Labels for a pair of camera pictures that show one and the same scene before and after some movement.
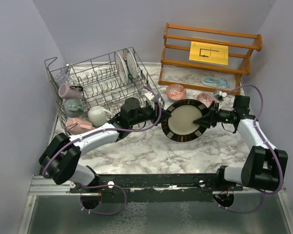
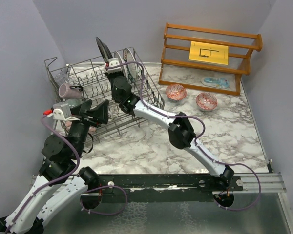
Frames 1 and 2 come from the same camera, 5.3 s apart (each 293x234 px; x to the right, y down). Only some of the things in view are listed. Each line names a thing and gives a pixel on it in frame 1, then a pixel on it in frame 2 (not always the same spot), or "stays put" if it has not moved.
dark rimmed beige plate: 180,126 to 104,50
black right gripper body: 224,116 to 112,77
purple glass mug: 69,91 stays put
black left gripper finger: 165,115 to 81,109
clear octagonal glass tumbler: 61,78 stays put
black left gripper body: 146,113 to 79,132
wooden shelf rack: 206,60 stays put
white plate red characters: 121,67 stays put
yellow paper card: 209,52 stays put
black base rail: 156,187 stays put
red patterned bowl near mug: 176,92 stays put
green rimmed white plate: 130,65 stays put
